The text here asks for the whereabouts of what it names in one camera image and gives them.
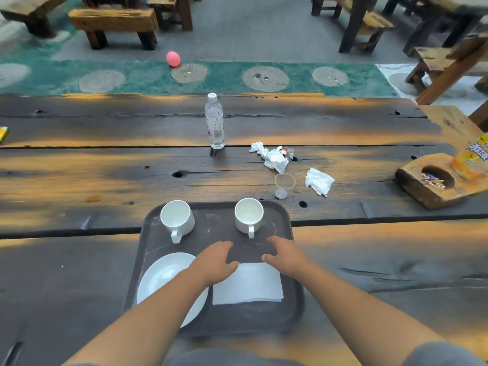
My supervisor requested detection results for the twisted crumpled white tissue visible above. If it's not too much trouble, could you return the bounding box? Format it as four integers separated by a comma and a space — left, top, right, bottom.
248, 141, 290, 175

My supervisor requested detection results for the white ceramic mug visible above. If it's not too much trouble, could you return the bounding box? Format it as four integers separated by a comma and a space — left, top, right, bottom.
160, 200, 196, 245
234, 197, 264, 239

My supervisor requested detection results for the person's left forearm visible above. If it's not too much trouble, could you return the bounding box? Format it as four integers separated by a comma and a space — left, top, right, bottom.
63, 268, 214, 366

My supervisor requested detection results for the white plate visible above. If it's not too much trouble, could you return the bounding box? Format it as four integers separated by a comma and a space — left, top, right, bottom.
136, 252, 209, 329

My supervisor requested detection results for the person's right hand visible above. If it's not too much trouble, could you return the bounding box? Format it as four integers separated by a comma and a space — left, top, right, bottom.
261, 235, 312, 282

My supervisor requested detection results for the clear plastic water bottle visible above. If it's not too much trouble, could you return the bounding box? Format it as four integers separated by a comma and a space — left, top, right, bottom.
204, 92, 226, 150

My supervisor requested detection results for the pile of cigarette butts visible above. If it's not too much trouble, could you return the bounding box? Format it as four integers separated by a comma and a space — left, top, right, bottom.
421, 173, 446, 189

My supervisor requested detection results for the small crumpled white napkin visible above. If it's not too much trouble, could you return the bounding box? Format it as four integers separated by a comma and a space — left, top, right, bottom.
304, 167, 336, 198

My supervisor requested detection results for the dark brown tray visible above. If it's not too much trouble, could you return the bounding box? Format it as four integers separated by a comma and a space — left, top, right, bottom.
123, 200, 306, 337

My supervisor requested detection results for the light wooden chair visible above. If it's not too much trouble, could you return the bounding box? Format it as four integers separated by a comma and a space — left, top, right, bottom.
415, 32, 488, 149

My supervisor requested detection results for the clear plastic disposable cup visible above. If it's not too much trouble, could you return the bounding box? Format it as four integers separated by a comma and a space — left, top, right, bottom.
274, 172, 297, 200

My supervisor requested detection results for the person's left hand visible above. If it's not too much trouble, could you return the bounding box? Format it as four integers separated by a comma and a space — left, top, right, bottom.
188, 240, 240, 289

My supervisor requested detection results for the gray printed shirt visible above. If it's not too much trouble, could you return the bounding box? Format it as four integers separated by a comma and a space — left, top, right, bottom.
72, 341, 488, 366

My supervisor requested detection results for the light wooden stool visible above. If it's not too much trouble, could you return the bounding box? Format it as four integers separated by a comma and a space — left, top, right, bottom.
405, 46, 454, 85

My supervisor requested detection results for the wooden block ashtray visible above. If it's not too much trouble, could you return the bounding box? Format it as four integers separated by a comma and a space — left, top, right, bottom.
394, 152, 488, 210

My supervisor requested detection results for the long dark wooden bench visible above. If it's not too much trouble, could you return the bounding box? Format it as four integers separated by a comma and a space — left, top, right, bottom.
0, 0, 73, 39

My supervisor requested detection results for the white paper napkin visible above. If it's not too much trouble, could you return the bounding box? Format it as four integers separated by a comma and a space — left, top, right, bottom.
211, 262, 285, 306

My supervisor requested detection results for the person's right forearm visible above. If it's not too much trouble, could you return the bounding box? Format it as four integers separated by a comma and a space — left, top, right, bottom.
299, 262, 450, 366

